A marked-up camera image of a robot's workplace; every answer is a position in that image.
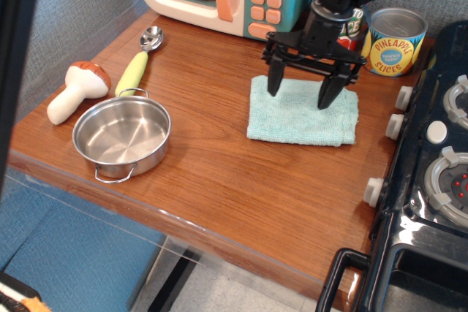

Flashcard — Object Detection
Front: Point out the stainless steel pan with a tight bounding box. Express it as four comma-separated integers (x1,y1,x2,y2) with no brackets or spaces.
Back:
72,88,172,184

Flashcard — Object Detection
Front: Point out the white stove knob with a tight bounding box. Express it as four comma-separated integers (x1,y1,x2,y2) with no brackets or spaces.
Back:
395,85,413,112
385,114,404,141
363,178,384,208

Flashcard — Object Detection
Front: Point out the scoop with yellow handle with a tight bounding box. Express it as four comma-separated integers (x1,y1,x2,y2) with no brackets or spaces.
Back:
114,26,164,97

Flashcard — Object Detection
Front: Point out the pineapple slices can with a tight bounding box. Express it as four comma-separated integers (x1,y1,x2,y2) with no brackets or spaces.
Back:
361,8,428,77

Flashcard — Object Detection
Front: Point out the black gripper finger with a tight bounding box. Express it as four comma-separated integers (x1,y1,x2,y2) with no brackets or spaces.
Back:
268,56,286,96
317,76,347,110

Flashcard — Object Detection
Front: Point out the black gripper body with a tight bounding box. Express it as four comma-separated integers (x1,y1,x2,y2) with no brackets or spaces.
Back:
262,0,365,84

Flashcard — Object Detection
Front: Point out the plush mushroom toy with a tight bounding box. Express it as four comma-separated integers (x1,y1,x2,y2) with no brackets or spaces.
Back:
47,61,111,125

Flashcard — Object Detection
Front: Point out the orange black object corner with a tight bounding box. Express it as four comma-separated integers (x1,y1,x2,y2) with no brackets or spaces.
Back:
1,272,51,312

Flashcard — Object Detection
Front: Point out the white stove knob middle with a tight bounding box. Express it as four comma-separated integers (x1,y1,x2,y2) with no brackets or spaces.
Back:
385,114,404,141

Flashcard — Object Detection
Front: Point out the white stove knob top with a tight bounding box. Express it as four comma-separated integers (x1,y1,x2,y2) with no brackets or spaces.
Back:
395,85,413,112

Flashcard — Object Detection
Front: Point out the black toy stove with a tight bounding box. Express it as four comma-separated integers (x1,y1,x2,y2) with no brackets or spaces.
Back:
317,20,467,311

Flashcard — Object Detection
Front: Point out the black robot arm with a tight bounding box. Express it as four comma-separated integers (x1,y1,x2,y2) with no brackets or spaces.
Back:
263,0,372,110

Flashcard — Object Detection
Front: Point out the light blue cloth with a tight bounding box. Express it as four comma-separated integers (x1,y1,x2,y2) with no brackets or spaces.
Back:
246,75,359,147

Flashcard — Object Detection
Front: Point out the white stove knob bottom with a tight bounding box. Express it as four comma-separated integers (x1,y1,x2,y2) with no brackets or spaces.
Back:
363,178,384,208

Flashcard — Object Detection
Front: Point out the tomato sauce can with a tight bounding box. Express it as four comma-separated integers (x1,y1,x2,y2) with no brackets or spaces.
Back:
337,7,367,51

